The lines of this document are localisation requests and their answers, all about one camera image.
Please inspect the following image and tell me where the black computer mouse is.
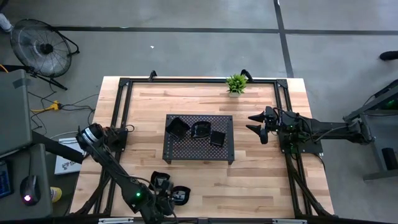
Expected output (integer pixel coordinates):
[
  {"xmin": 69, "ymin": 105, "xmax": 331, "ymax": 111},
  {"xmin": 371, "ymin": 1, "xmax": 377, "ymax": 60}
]
[{"xmin": 19, "ymin": 175, "xmax": 42, "ymax": 207}]

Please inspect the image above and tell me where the silver metal bracket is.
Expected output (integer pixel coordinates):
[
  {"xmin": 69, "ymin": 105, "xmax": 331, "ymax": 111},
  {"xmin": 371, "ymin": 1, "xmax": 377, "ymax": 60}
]
[
  {"xmin": 272, "ymin": 218, "xmax": 308, "ymax": 224},
  {"xmin": 98, "ymin": 217, "xmax": 135, "ymax": 224}
]

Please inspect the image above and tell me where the round wavy black plate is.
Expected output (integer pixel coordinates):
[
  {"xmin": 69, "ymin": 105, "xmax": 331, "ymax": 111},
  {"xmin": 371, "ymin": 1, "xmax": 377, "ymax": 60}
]
[
  {"xmin": 172, "ymin": 185, "xmax": 192, "ymax": 207},
  {"xmin": 190, "ymin": 120, "xmax": 213, "ymax": 140}
]

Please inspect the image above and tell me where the person's white shoe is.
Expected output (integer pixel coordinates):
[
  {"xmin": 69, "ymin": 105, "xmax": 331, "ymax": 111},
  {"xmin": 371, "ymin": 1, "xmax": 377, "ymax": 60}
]
[{"xmin": 0, "ymin": 12, "xmax": 14, "ymax": 33}]

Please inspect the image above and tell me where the white printed cardboard box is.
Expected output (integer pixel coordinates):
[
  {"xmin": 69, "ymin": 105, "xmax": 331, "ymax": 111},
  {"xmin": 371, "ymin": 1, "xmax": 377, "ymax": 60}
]
[{"xmin": 54, "ymin": 138, "xmax": 85, "ymax": 175}]

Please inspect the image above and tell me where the grey box with tape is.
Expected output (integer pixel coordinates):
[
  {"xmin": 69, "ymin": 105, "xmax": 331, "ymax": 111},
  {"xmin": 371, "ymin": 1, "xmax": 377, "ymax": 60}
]
[{"xmin": 0, "ymin": 68, "xmax": 34, "ymax": 158}]

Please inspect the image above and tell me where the grey desk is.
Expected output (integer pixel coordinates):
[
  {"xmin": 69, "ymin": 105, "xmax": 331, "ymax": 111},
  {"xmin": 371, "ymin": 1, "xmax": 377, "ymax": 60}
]
[{"xmin": 0, "ymin": 143, "xmax": 54, "ymax": 221}]

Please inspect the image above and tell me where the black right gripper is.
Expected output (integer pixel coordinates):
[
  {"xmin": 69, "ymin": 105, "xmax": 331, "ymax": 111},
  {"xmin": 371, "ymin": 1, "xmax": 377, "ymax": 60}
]
[{"xmin": 245, "ymin": 105, "xmax": 282, "ymax": 145}]

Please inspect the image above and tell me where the square flared black plate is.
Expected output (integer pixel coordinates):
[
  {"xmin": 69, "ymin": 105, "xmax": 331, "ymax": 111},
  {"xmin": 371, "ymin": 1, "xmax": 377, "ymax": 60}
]
[
  {"xmin": 165, "ymin": 116, "xmax": 191, "ymax": 141},
  {"xmin": 149, "ymin": 170, "xmax": 171, "ymax": 191}
]

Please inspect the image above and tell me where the black perforated metal shelf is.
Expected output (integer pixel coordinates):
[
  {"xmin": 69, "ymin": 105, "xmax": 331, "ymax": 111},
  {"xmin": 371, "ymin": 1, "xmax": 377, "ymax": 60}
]
[{"xmin": 162, "ymin": 114, "xmax": 236, "ymax": 165}]

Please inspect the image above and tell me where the black box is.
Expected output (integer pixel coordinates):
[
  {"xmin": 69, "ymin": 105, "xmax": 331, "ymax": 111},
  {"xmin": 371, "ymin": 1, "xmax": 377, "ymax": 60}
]
[{"xmin": 381, "ymin": 147, "xmax": 398, "ymax": 171}]

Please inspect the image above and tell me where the person's black shoe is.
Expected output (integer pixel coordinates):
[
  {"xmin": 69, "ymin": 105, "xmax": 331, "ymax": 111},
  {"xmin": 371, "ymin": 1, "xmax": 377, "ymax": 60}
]
[{"xmin": 379, "ymin": 50, "xmax": 398, "ymax": 62}]

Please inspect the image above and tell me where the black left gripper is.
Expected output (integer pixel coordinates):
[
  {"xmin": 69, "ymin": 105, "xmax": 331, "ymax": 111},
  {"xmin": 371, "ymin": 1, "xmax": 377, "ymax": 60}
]
[{"xmin": 152, "ymin": 182, "xmax": 177, "ymax": 217}]

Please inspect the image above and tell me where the small square black plate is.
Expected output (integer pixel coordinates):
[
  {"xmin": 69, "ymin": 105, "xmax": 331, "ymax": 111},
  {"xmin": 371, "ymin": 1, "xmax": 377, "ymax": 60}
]
[{"xmin": 210, "ymin": 130, "xmax": 227, "ymax": 147}]

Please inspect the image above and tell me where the black keyboard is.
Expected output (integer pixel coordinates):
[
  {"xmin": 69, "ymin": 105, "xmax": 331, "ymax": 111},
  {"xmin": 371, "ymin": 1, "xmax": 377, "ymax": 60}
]
[{"xmin": 0, "ymin": 160, "xmax": 13, "ymax": 200}]

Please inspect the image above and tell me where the grey metal stand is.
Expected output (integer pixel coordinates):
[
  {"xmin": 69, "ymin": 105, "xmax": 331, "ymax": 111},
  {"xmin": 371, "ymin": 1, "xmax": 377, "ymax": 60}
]
[{"xmin": 343, "ymin": 79, "xmax": 398, "ymax": 182}]

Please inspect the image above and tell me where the green plant in white pot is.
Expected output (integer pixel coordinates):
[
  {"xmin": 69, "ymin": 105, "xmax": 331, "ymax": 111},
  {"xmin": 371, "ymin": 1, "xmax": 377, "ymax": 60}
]
[{"xmin": 226, "ymin": 73, "xmax": 249, "ymax": 98}]

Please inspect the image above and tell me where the black desk support beam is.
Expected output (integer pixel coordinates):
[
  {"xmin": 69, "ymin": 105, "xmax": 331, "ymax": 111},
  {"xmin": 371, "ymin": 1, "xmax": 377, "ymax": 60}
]
[{"xmin": 30, "ymin": 130, "xmax": 85, "ymax": 165}]

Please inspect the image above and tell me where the yellow white cup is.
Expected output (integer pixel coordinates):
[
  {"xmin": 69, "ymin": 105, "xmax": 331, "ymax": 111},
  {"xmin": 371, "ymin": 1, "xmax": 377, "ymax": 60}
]
[{"xmin": 49, "ymin": 186, "xmax": 63, "ymax": 203}]

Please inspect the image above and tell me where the black aluminium table frame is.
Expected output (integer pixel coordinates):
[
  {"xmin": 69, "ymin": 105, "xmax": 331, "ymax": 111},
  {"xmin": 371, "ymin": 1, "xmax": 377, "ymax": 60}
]
[{"xmin": 68, "ymin": 77, "xmax": 335, "ymax": 218}]

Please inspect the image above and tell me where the black metal floor fan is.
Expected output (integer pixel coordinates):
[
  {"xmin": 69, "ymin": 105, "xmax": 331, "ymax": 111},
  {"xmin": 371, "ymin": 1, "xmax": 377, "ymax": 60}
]
[{"xmin": 9, "ymin": 18, "xmax": 80, "ymax": 91}]

